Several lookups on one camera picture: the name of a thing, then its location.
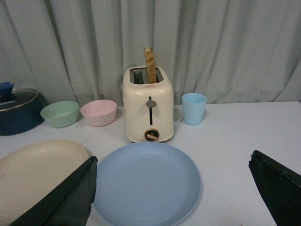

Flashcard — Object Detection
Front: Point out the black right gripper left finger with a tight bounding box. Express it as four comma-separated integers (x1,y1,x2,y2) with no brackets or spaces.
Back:
11,156,97,226

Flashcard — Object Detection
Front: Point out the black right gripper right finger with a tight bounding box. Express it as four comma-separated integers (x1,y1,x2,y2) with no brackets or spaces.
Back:
248,150,301,226

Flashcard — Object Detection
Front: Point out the blue plastic plate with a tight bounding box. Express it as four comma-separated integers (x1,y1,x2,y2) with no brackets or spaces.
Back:
94,142,202,226

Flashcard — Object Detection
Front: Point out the cream plastic plate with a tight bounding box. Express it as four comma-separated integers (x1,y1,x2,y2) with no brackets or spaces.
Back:
0,139,88,225

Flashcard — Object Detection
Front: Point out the green plastic bowl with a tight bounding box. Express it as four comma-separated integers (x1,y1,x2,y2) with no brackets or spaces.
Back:
40,101,79,128

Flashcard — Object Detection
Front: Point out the pink plastic bowl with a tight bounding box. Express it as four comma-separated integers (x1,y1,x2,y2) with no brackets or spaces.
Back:
80,100,117,127

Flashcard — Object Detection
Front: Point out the dark blue cooking pot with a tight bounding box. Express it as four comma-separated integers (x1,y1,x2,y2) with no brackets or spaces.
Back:
0,94,45,136

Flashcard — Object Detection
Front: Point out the glass pot lid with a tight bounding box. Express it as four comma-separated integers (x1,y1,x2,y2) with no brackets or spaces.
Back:
0,82,39,112

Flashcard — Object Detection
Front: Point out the light blue plastic cup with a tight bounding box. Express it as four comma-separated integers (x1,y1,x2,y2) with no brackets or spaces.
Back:
182,93,207,125

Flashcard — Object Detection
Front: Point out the cream two-slot toaster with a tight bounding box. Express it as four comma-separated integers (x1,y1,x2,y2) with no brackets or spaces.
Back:
122,66,174,142

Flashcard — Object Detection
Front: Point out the grey curtain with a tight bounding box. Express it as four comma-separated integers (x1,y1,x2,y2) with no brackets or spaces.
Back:
0,0,301,105

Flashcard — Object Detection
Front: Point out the toasted bread slice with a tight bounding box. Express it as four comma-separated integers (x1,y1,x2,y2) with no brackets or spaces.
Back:
144,47,157,83

